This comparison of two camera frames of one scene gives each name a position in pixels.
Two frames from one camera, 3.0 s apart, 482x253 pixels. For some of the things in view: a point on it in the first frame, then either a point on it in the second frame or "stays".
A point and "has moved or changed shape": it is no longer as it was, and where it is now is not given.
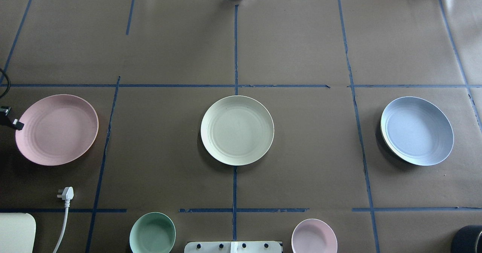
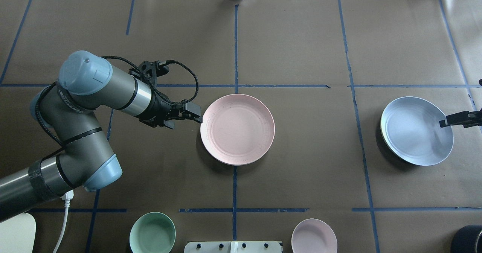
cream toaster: (17, 232) stays
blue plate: (417, 131) stays
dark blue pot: (468, 239) stays
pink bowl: (314, 235) stays
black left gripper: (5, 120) -> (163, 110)
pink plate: (58, 129) has moved or changed shape
